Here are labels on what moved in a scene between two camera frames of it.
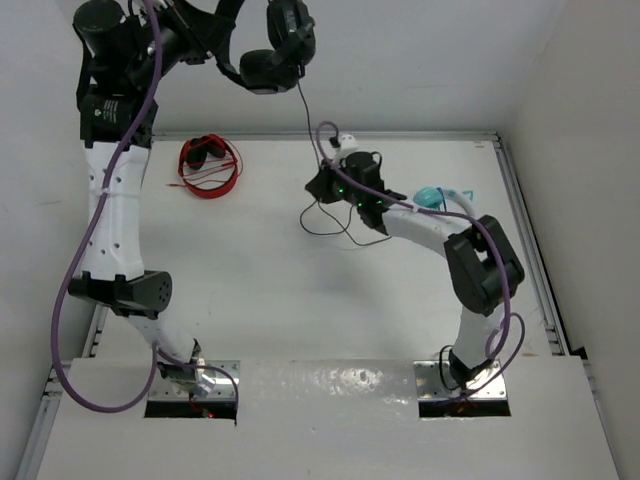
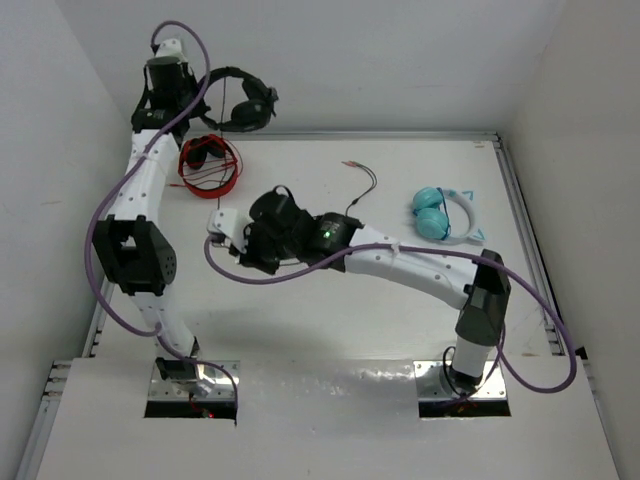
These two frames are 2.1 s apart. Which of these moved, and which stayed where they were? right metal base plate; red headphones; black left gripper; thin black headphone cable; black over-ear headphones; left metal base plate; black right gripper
Moved: black left gripper; black over-ear headphones; black right gripper; thin black headphone cable
Stayed: right metal base plate; left metal base plate; red headphones
